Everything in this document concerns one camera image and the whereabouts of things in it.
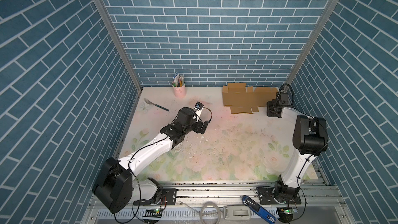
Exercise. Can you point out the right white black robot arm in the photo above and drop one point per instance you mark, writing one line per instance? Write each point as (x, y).
(309, 139)

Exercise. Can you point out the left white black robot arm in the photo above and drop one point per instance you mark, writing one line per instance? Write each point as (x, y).
(117, 184)

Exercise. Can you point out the blue handheld tool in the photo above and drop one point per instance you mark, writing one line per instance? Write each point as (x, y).
(259, 210)

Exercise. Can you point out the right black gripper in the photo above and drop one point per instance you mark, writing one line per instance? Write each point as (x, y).
(270, 103)

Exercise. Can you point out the pink pen holder bucket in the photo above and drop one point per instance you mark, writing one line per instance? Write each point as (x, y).
(179, 92)

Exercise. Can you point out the pens in bucket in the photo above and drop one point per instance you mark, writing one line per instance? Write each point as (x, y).
(178, 80)

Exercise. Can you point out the grey white plastic device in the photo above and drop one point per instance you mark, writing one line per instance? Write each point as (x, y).
(237, 213)

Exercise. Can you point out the brown cardboard box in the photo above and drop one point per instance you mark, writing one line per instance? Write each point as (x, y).
(242, 99)

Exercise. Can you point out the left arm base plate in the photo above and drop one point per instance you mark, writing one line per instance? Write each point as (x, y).
(167, 196)

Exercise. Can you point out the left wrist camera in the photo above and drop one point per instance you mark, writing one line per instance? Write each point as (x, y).
(198, 106)

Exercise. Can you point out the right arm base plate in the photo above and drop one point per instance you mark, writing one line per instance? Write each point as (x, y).
(270, 196)

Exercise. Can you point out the metal fork teal handle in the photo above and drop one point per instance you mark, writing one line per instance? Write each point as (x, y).
(147, 101)

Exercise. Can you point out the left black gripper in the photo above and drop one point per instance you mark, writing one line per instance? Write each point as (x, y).
(198, 129)

